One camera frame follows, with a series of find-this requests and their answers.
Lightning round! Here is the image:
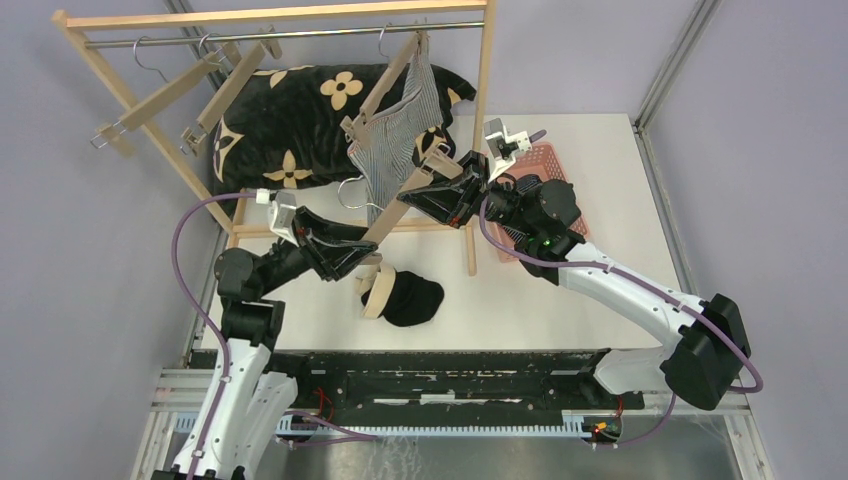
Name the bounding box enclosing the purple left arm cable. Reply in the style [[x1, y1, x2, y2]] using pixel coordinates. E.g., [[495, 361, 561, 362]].
[[172, 192, 273, 480]]

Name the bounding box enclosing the black blanket with cream flowers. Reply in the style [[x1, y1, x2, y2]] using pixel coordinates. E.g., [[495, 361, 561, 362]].
[[211, 61, 478, 213]]

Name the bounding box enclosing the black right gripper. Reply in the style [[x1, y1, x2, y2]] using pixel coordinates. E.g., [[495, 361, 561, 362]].
[[398, 150, 537, 236]]

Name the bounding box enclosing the white slotted cable duct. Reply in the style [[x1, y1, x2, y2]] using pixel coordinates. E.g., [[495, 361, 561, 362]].
[[275, 415, 618, 441]]

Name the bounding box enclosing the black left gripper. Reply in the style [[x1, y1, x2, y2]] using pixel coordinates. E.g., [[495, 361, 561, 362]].
[[259, 203, 378, 296]]

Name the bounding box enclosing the grey metal corner rail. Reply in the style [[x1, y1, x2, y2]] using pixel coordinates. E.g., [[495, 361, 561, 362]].
[[631, 0, 722, 293]]

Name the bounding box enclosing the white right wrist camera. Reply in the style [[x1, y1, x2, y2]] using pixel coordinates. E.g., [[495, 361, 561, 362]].
[[483, 118, 532, 182]]

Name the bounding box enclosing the wooden clothes rack frame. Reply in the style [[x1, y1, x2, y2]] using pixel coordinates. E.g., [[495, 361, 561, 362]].
[[51, 0, 499, 278]]

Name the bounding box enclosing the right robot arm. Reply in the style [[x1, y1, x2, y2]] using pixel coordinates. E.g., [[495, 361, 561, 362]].
[[397, 152, 753, 411]]

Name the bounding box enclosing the grey striped underwear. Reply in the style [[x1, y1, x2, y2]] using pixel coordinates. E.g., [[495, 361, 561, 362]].
[[347, 34, 443, 225]]

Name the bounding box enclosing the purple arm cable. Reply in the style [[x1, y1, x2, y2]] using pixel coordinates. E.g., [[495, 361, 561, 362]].
[[172, 192, 273, 480], [478, 129, 764, 448]]

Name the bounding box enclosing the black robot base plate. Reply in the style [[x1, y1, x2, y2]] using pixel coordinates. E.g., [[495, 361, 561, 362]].
[[262, 351, 645, 427]]

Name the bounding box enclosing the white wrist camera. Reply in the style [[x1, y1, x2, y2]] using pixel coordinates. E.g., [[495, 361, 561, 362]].
[[255, 188, 297, 244], [483, 118, 532, 182]]

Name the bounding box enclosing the metal clothes rail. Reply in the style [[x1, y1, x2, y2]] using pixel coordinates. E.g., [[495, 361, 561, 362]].
[[85, 21, 485, 50]]

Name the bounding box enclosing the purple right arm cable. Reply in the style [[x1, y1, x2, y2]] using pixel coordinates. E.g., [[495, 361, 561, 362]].
[[478, 129, 764, 448]]

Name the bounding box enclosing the empty wooden clip hanger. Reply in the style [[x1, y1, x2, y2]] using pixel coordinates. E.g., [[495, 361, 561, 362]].
[[89, 47, 220, 156]]

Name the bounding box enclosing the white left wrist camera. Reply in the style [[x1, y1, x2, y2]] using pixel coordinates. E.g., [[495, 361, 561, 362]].
[[255, 188, 297, 244]]

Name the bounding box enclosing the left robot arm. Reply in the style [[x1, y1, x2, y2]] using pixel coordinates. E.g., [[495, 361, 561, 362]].
[[151, 207, 378, 479]]

